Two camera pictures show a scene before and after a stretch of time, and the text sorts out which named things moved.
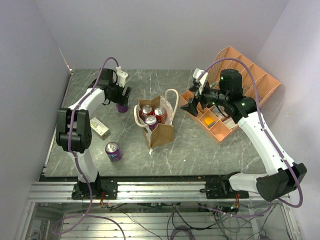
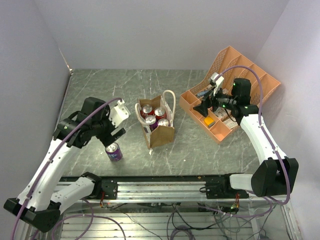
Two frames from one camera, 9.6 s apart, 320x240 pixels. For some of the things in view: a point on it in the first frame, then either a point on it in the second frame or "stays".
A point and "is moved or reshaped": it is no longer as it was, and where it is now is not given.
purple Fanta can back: [122, 109] is moved or reshaped
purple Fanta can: [113, 151] stays
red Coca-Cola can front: [160, 113] stays
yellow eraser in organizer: [209, 122] stays
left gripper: [122, 99] to [107, 138]
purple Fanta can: [151, 121] stays
